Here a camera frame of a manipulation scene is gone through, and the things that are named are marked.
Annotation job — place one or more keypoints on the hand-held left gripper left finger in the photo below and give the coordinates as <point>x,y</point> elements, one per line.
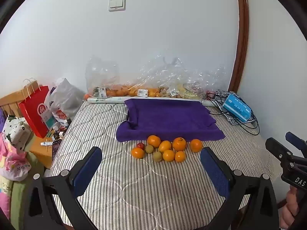
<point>88,170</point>

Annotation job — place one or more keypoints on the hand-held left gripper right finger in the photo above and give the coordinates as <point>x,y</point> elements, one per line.
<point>213,170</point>

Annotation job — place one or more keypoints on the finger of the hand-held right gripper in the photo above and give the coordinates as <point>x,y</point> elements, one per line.
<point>296,140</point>
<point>275,147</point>

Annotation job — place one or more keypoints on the small red apple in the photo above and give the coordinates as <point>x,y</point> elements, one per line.
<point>140,145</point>

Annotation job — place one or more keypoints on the purple towel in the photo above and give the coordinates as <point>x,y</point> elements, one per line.
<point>168,119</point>

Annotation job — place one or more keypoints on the person's right hand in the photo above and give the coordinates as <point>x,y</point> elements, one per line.
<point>287,210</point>

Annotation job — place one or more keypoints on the striped quilted mattress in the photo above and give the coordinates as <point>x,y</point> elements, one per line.
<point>120,184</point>

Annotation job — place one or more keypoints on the black phone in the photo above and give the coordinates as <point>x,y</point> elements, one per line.
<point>56,147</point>

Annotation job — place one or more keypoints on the cluster of small bottles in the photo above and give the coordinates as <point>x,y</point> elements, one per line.
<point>57,134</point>

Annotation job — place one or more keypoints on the white tube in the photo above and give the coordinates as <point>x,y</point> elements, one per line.
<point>46,143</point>

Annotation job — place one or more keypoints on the wooden nightstand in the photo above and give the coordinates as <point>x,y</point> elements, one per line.
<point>39,151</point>

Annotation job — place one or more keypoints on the blue box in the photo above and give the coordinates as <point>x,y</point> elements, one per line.
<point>236,107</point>

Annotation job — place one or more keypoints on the red white plastic bag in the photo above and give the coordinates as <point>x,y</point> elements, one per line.
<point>60,115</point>

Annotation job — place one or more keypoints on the teal white card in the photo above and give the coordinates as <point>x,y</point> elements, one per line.
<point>49,119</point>

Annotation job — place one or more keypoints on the green blanket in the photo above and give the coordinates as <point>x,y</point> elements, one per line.
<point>19,191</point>

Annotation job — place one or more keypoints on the white paper roll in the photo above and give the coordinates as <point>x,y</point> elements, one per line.
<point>108,99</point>

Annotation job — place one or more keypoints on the pink printed bedding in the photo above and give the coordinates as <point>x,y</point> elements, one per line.
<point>12,165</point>

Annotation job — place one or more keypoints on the red paper bag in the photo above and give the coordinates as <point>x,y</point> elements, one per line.
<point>33,115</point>

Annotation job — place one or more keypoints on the spotted white pouch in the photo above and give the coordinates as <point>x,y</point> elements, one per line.
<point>14,129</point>

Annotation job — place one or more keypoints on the clear bag of yellow fruit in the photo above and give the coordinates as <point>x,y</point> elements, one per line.
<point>203,81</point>

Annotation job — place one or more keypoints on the wooden headboard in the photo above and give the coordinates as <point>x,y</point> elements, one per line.
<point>12,100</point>

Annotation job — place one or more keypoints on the clear plastic bag of oranges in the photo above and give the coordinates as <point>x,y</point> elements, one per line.
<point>153,76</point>

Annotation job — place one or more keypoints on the brown wooden door frame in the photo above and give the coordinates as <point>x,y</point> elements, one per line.
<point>243,28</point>

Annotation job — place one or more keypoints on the white light switch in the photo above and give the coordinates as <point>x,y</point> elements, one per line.
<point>117,4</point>

